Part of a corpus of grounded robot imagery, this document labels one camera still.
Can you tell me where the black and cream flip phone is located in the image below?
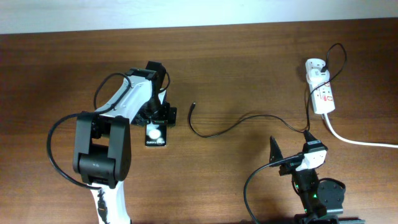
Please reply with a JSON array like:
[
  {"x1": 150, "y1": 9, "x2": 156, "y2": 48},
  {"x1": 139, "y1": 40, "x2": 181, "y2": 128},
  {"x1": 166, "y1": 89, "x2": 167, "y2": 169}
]
[{"x1": 145, "y1": 124, "x2": 167, "y2": 147}]

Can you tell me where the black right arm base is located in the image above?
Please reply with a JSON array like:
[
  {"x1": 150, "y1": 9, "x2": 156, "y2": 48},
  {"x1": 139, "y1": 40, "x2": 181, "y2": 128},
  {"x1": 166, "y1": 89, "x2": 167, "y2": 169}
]
[{"x1": 317, "y1": 178, "x2": 346, "y2": 215}]

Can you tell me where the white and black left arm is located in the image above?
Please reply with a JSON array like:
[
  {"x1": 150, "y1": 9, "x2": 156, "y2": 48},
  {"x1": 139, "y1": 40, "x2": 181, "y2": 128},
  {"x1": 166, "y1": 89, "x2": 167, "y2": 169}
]
[{"x1": 73, "y1": 61, "x2": 177, "y2": 223}]

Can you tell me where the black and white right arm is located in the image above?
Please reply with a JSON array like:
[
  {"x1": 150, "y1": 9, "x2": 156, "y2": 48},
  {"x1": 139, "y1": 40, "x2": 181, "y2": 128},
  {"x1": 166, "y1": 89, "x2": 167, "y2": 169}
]
[{"x1": 269, "y1": 131, "x2": 328, "y2": 223}]

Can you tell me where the white USB charger plug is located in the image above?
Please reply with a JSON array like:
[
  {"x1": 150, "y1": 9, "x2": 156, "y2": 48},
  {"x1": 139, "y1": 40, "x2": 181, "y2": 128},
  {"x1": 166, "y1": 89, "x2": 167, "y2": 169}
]
[{"x1": 306, "y1": 68, "x2": 330, "y2": 85}]

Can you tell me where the white power strip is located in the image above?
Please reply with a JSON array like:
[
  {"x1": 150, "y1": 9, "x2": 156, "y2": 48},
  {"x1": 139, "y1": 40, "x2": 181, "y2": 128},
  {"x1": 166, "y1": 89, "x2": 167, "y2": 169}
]
[{"x1": 305, "y1": 58, "x2": 335, "y2": 114}]

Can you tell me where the white power strip cord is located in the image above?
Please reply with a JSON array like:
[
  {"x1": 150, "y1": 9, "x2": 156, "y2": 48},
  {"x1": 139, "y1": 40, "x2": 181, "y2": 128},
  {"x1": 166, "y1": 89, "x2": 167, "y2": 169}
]
[{"x1": 322, "y1": 113, "x2": 398, "y2": 149}]

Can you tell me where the black USB charging cable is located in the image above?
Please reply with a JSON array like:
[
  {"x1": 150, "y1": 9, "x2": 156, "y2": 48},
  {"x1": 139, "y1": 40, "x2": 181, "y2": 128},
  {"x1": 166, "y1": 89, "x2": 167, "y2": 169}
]
[{"x1": 187, "y1": 42, "x2": 348, "y2": 139}]

